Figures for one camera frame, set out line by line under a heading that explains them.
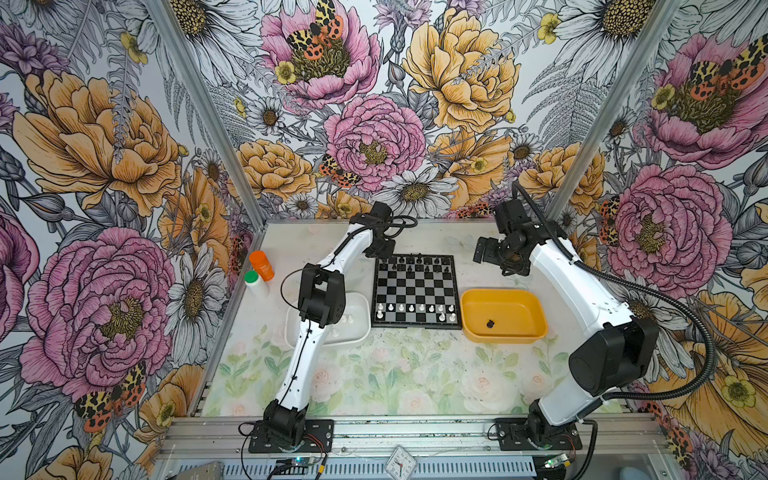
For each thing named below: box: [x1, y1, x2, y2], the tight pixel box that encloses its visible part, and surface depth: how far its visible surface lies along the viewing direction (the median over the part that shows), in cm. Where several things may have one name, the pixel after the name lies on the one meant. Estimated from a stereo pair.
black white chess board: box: [371, 253, 462, 330], surface depth 101 cm
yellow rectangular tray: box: [460, 288, 549, 344], surface depth 96 cm
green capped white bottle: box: [244, 270, 270, 298], surface depth 96 cm
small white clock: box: [385, 445, 418, 480], surface depth 70 cm
